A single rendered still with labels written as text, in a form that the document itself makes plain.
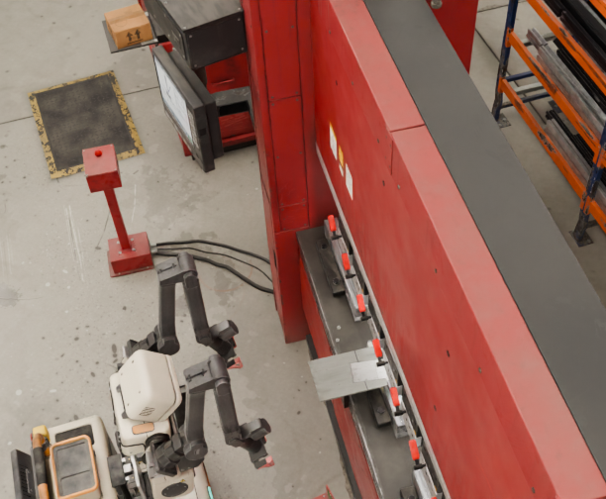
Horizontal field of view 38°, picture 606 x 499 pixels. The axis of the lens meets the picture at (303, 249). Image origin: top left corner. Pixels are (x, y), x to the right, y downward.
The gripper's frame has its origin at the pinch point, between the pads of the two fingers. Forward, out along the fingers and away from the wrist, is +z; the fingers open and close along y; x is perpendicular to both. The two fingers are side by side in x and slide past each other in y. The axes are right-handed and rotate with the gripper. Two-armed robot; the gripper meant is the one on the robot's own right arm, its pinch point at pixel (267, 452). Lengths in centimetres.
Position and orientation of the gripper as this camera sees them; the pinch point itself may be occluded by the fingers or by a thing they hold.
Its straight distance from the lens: 324.1
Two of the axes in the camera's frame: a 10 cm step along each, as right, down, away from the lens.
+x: -8.3, 5.2, 2.0
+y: -3.0, -7.2, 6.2
